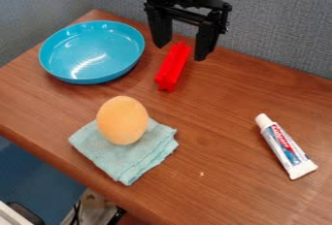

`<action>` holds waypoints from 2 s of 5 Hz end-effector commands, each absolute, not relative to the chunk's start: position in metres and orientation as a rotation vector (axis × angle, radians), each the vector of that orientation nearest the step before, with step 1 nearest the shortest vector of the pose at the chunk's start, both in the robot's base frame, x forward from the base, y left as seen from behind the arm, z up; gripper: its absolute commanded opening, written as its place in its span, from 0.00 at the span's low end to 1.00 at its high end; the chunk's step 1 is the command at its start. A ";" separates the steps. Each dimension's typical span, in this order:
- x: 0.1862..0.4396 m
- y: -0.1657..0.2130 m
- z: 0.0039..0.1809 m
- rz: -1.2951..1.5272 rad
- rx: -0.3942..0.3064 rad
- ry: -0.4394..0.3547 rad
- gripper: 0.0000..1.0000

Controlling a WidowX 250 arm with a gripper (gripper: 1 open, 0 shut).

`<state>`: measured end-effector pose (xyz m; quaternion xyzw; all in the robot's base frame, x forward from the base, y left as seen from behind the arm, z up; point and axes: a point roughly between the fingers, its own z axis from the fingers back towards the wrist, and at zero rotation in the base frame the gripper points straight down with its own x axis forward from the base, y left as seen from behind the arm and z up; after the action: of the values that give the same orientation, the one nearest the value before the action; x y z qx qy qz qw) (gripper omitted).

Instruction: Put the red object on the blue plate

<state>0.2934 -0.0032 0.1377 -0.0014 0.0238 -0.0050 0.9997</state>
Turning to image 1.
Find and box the light blue folded cloth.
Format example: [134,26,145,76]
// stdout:
[68,118,179,186]

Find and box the black cable below table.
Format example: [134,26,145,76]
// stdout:
[70,199,83,225]

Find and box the dark chair part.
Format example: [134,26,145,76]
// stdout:
[8,202,46,225]

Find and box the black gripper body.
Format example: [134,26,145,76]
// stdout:
[145,0,232,34]

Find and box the orange egg-shaped object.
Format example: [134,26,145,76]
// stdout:
[96,96,147,145]

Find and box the white toothpaste tube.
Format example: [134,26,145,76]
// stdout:
[256,113,317,180]

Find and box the red plastic block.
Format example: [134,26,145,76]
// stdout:
[154,41,192,92]

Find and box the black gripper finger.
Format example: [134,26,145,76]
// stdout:
[194,21,220,61]
[146,7,173,48]

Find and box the table leg frame below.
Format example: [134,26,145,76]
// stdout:
[62,189,126,225]

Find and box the blue plate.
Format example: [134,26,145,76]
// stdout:
[39,20,146,84]

